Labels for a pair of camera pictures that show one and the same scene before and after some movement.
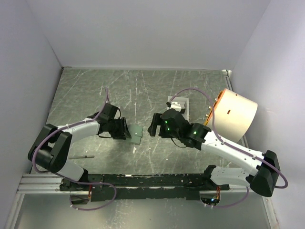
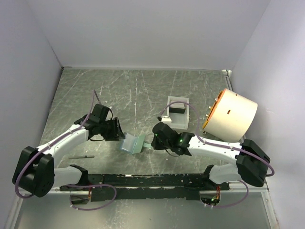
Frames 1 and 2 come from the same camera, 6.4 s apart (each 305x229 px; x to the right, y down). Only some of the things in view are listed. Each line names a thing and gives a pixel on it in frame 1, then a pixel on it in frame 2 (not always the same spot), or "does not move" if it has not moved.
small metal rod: (80, 157) does not move
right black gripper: (157, 120) -> (156, 145)
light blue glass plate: (136, 131) -> (133, 144)
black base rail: (124, 187) does not move
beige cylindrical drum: (231, 116) does not move
